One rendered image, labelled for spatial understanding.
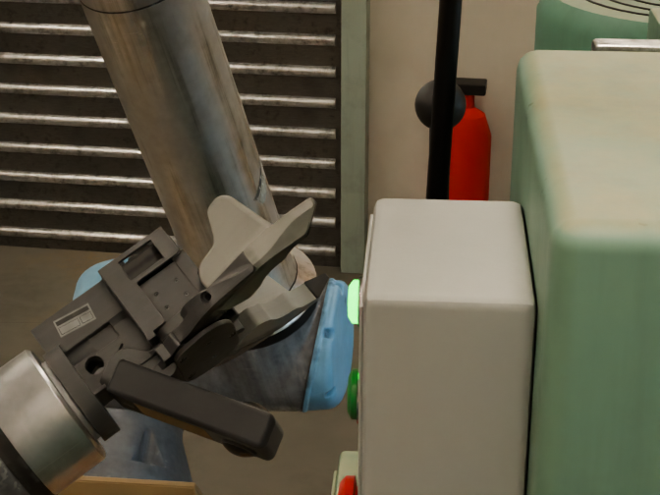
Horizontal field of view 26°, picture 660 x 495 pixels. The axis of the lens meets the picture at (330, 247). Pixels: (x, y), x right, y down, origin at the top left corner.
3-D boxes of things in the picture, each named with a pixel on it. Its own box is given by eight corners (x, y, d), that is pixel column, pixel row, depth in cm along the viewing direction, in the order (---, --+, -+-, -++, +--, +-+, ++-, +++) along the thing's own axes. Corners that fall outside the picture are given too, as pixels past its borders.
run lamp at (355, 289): (364, 314, 56) (365, 267, 55) (362, 337, 54) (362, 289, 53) (349, 313, 56) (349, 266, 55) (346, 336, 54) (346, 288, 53)
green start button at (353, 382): (364, 406, 58) (364, 353, 57) (361, 436, 56) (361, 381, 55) (349, 405, 58) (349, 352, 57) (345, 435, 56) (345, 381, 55)
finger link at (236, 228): (245, 148, 91) (163, 247, 94) (301, 217, 89) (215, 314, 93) (271, 148, 93) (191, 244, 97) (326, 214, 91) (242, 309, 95)
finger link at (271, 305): (290, 229, 107) (198, 263, 101) (337, 288, 105) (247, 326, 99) (273, 254, 109) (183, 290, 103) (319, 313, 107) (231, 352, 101)
